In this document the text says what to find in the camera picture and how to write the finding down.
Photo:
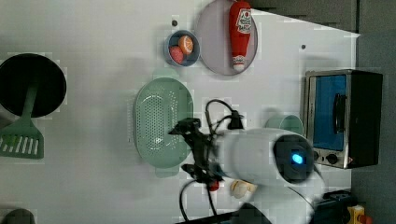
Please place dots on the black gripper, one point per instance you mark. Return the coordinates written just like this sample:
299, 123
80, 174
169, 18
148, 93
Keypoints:
201, 148

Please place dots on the green oval strainer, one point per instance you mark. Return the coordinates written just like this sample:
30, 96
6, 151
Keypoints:
158, 107

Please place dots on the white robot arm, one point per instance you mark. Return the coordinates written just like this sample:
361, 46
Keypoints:
278, 163

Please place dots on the small red ball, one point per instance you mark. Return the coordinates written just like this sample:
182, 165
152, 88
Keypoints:
214, 186

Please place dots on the peeled banana toy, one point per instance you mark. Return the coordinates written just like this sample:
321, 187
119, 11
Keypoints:
240, 188

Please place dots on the red strawberry toy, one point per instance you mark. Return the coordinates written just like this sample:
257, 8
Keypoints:
176, 54

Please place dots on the orange slice toy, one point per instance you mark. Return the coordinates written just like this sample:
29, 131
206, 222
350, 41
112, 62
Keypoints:
186, 44

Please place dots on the green mug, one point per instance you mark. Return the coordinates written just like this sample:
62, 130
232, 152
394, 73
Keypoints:
286, 122

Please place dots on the small blue bowl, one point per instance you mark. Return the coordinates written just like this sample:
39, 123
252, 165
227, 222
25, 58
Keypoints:
172, 40

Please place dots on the grey round plate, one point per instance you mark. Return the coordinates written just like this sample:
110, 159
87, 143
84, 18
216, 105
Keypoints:
212, 30

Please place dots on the red ketchup bottle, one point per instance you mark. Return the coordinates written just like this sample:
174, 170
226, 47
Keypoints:
240, 24

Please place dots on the black toaster oven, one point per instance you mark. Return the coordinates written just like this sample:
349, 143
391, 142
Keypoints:
342, 117

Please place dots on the green spatula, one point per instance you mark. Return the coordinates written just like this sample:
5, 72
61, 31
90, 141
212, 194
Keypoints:
22, 139

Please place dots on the black round pan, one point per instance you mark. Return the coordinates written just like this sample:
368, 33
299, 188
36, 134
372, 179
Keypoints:
20, 72

